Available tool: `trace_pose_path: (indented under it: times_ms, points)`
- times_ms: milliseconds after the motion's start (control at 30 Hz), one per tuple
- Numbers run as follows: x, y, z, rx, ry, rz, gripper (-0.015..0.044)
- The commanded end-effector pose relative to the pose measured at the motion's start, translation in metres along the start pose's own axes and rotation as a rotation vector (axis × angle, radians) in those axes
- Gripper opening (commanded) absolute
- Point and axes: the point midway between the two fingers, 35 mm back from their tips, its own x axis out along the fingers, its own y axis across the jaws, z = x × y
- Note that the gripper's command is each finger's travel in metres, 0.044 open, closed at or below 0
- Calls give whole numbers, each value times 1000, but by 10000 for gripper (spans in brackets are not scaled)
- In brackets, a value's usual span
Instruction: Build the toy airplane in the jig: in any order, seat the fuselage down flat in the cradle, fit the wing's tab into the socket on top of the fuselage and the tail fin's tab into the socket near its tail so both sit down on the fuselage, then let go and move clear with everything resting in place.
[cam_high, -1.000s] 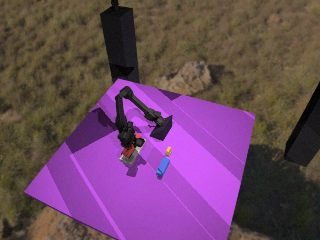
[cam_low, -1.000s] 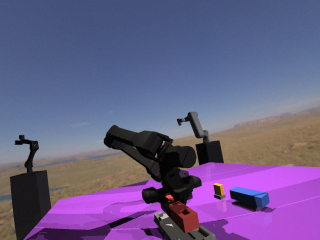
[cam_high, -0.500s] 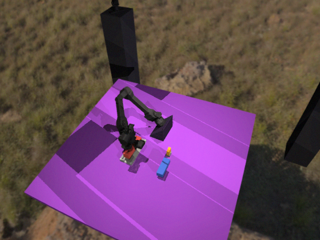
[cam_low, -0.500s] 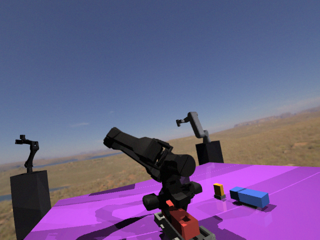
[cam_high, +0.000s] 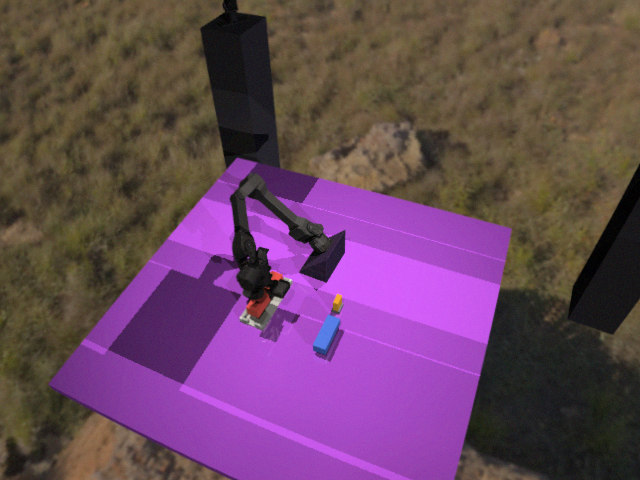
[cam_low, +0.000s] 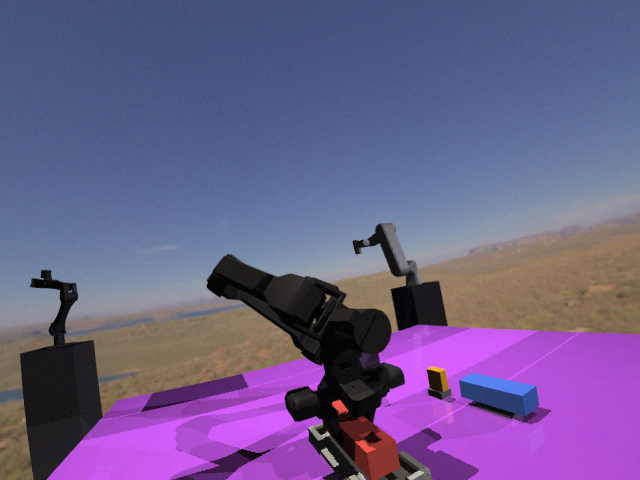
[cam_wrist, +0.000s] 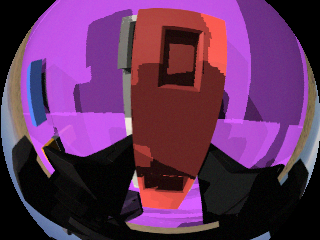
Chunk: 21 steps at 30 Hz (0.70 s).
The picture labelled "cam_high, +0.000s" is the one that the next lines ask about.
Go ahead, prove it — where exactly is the brown block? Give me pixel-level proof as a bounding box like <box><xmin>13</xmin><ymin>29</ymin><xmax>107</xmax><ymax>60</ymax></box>
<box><xmin>333</xmin><ymin>294</ymin><xmax>342</xmax><ymax>312</ymax></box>

